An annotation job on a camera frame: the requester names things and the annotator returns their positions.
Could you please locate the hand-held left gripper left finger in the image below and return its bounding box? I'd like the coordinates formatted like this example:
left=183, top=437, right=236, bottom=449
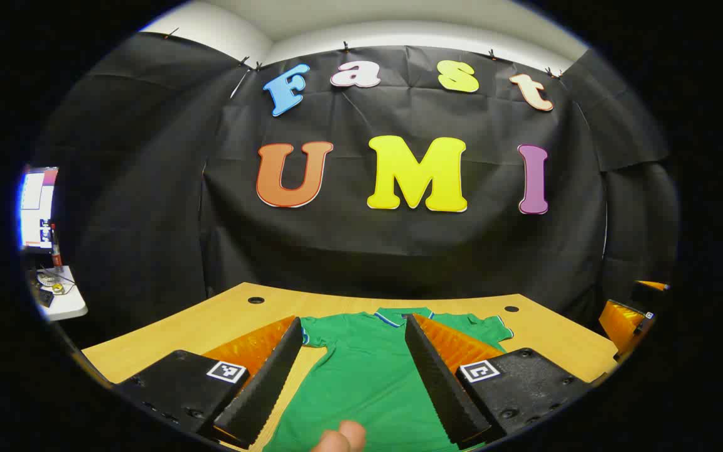
left=110, top=316, right=303, bottom=450

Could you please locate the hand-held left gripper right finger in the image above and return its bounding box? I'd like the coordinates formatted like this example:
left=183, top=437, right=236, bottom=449
left=404, top=313, right=593, bottom=450

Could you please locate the green T-shirt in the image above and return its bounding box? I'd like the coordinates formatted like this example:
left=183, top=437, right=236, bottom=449
left=262, top=306, right=514, bottom=452

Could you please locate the black backdrop cloth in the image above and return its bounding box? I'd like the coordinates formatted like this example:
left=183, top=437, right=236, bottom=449
left=32, top=31, right=679, bottom=349

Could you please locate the white side table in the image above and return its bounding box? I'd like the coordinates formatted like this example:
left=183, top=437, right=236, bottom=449
left=26, top=266, right=88, bottom=322

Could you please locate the computer monitor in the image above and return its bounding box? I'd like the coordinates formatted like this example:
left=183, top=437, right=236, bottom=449
left=19, top=166, right=60, bottom=252

